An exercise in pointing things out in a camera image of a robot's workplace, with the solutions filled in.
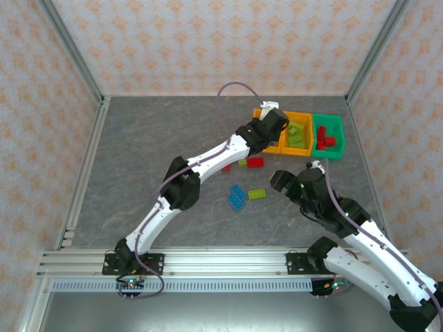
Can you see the yellow plastic bin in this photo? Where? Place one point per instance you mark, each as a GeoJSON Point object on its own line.
{"type": "Point", "coordinates": [271, 150]}
{"type": "Point", "coordinates": [299, 150]}

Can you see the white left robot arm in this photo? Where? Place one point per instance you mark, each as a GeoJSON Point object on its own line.
{"type": "Point", "coordinates": [180, 190]}

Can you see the aluminium frame post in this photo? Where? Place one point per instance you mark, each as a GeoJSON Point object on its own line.
{"type": "Point", "coordinates": [73, 52]}
{"type": "Point", "coordinates": [376, 52]}

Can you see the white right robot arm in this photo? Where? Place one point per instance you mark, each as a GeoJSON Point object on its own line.
{"type": "Point", "coordinates": [367, 269]}

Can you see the long green lego brick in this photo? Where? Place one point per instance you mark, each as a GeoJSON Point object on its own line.
{"type": "Point", "coordinates": [297, 140]}
{"type": "Point", "coordinates": [257, 193]}

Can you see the long red lego brick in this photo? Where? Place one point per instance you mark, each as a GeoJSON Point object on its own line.
{"type": "Point", "coordinates": [322, 132]}
{"type": "Point", "coordinates": [255, 162]}
{"type": "Point", "coordinates": [321, 146]}

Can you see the aluminium side rail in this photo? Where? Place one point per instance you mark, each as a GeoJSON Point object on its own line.
{"type": "Point", "coordinates": [83, 173]}
{"type": "Point", "coordinates": [360, 138]}

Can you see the small circuit board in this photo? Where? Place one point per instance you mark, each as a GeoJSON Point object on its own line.
{"type": "Point", "coordinates": [131, 284]}
{"type": "Point", "coordinates": [327, 286]}

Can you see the small green lego brick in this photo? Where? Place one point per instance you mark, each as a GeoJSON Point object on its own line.
{"type": "Point", "coordinates": [295, 127]}
{"type": "Point", "coordinates": [242, 162]}

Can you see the wide aluminium base rail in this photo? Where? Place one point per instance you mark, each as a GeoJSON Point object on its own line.
{"type": "Point", "coordinates": [225, 259]}

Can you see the long blue lego brick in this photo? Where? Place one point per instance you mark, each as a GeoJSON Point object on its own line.
{"type": "Point", "coordinates": [235, 202]}
{"type": "Point", "coordinates": [238, 191]}

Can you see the green plastic bin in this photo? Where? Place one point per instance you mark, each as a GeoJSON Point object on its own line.
{"type": "Point", "coordinates": [327, 154]}

